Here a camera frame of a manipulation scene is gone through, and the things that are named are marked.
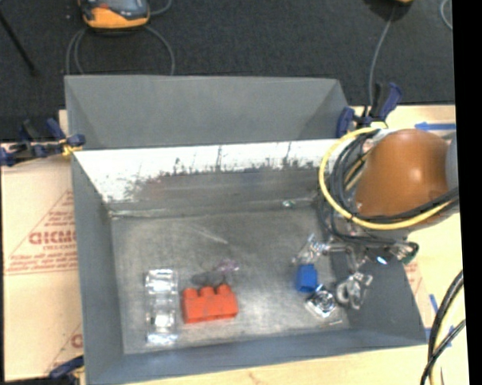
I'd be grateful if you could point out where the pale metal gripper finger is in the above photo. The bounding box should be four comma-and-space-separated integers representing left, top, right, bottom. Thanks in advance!
290, 232, 334, 266
334, 270, 376, 311

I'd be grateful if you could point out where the brown cardboard board red print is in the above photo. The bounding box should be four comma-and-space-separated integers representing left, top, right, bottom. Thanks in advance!
0, 137, 437, 383

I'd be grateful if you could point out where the blue plastic cup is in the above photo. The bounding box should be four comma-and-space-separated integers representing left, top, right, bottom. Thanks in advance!
293, 262, 321, 295

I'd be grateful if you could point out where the grey metal bin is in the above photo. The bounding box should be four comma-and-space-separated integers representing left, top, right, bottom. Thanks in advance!
63, 60, 430, 385

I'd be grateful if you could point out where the clear plastic box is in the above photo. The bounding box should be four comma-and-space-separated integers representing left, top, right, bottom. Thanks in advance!
142, 267, 182, 347

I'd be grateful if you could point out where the red toy building brick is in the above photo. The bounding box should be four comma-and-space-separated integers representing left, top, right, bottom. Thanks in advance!
180, 284, 241, 325

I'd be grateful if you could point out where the clear square glass thing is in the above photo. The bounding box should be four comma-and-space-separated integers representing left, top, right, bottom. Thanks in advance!
304, 289, 338, 321

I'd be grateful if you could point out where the grey and purple small object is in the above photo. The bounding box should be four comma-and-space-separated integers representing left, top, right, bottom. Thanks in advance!
190, 258, 241, 287

